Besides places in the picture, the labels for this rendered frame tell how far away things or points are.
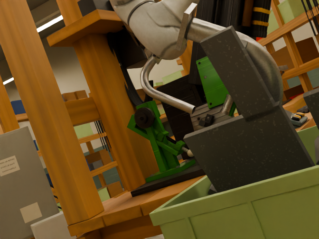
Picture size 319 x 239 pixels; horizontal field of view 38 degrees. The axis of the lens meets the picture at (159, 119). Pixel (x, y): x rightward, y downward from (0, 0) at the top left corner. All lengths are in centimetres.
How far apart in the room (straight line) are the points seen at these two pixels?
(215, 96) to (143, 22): 66
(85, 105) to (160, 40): 62
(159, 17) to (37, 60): 45
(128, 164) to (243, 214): 127
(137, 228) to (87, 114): 51
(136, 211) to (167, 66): 1033
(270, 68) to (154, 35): 67
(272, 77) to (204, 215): 20
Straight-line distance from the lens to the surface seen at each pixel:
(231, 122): 64
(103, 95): 181
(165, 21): 126
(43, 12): 1086
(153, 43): 126
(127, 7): 133
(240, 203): 56
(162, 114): 1112
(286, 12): 518
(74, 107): 173
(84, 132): 821
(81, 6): 185
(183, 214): 59
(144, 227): 148
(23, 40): 152
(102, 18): 172
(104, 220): 145
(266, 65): 63
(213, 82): 188
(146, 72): 165
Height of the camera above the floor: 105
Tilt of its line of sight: 1 degrees up
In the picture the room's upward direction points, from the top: 21 degrees counter-clockwise
